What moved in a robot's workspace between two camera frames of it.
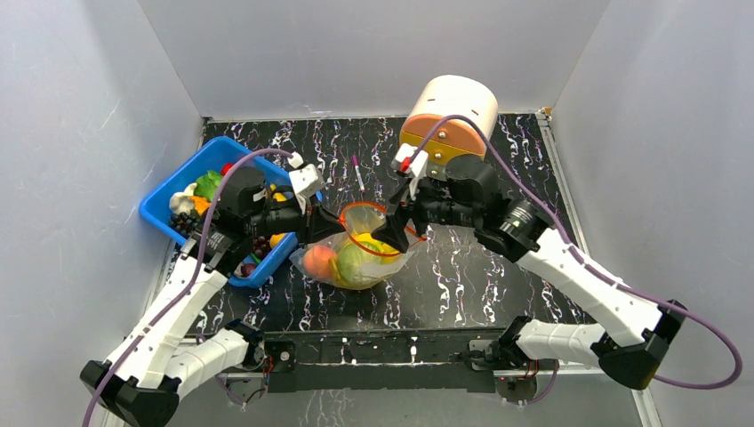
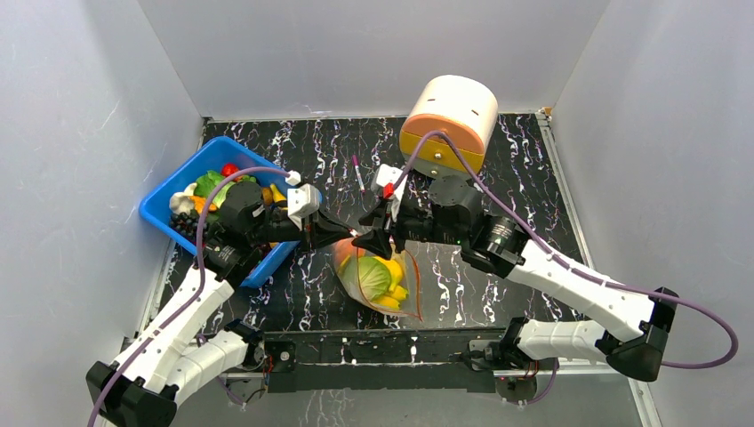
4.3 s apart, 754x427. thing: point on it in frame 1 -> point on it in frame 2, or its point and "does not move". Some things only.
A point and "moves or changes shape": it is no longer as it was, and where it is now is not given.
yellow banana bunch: x=381 y=245 moves or changes shape
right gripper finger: x=393 y=233 -> x=377 y=243
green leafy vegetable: x=207 y=184 does not move
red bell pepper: x=225 y=167 does not move
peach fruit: x=317 y=261 -> x=345 y=248
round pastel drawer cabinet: x=450 y=116 does not move
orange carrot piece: x=201 y=204 does not move
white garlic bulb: x=181 y=202 does not move
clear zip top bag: x=355 y=259 moves or changes shape
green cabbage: x=359 y=265 -> x=374 y=277
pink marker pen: x=356 y=163 does not move
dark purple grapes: x=187 y=223 does not move
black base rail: x=421 y=358 does not move
